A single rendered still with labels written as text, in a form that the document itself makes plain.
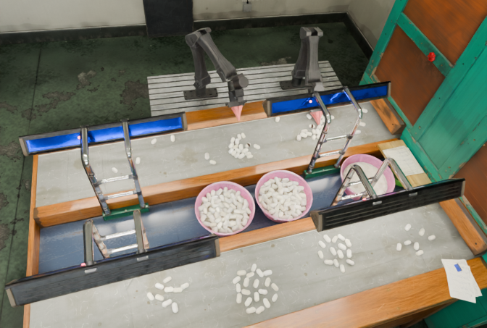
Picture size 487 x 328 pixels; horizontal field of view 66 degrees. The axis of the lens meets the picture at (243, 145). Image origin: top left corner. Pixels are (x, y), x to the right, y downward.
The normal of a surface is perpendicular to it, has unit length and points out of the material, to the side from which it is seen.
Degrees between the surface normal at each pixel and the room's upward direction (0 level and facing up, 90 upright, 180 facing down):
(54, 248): 0
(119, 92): 0
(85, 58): 0
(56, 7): 90
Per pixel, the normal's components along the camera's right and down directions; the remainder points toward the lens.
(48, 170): 0.08, -0.62
